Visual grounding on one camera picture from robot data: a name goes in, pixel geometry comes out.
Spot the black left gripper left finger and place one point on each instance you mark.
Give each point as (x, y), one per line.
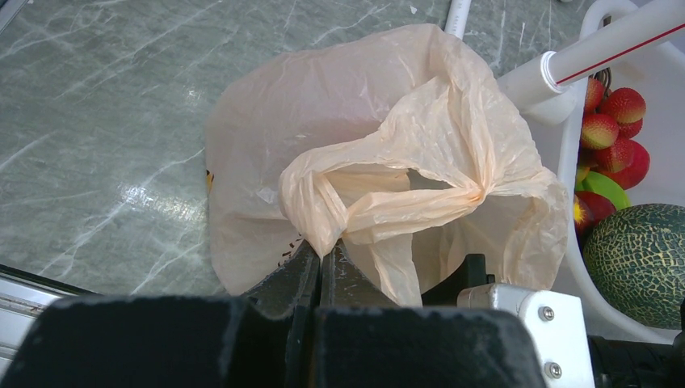
(296, 282)

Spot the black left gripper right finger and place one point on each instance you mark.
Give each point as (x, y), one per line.
(346, 290)

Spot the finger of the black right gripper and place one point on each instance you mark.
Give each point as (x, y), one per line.
(471, 273)

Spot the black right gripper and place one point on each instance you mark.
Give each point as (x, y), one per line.
(617, 363)

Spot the green netted fake melon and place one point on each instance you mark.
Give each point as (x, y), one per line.
(635, 258)

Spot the peach plastic bag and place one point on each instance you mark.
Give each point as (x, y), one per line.
(400, 144)

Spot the red fake strawberry bunch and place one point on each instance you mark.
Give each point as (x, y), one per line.
(611, 119)

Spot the dark purple fake mangosteen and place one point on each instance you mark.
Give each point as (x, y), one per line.
(583, 218)

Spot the red fake tomato centre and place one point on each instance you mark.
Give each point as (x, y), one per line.
(600, 207)

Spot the green fake lime slice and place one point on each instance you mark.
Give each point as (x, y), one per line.
(604, 186)

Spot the red fake apple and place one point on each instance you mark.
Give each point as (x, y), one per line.
(635, 172)

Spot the white plastic basin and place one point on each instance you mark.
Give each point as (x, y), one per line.
(657, 72)

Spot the white PVC pipe frame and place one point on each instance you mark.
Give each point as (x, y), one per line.
(610, 30)

